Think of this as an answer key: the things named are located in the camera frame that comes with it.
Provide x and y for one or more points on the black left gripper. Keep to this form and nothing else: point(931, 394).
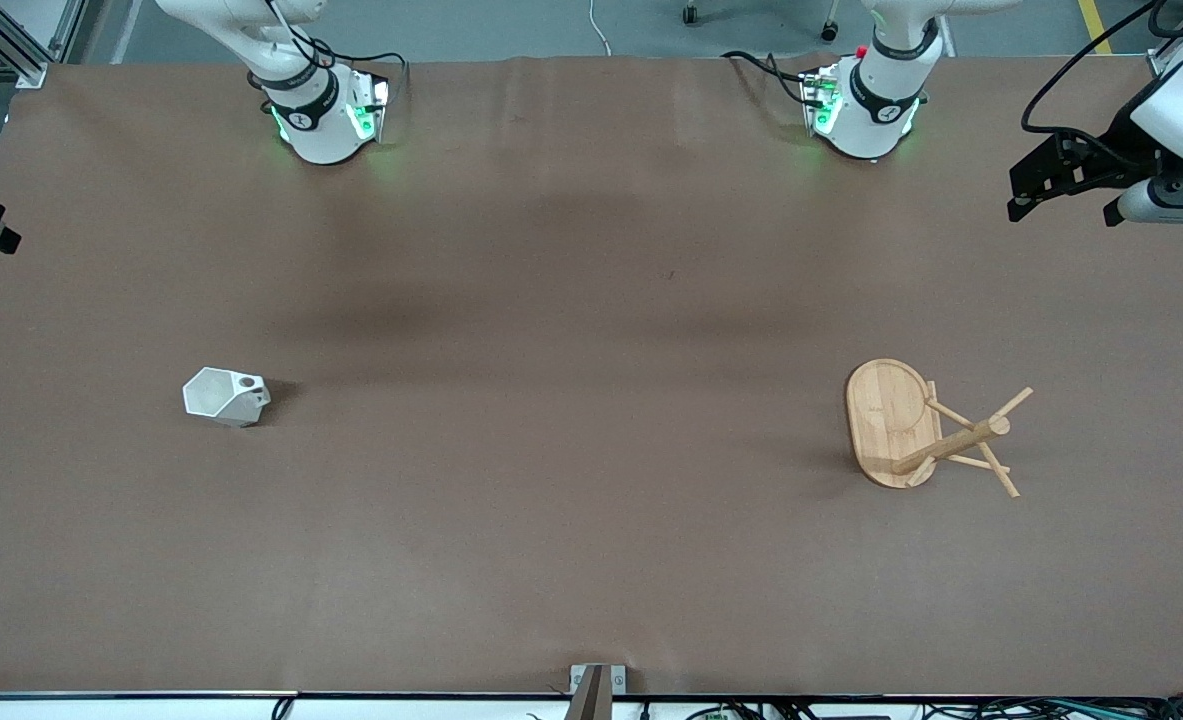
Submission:
point(1117, 150)

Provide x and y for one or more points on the white faceted cup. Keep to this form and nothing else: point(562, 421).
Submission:
point(216, 395)

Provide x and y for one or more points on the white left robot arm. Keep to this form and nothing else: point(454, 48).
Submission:
point(871, 110)

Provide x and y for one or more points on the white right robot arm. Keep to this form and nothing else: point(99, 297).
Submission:
point(321, 130)

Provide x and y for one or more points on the wooden cup rack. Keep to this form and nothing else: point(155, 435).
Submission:
point(886, 420)

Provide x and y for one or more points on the brown table cover sheet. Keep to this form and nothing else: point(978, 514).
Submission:
point(591, 500)

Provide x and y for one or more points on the metal table bracket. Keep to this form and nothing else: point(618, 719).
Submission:
point(596, 690)

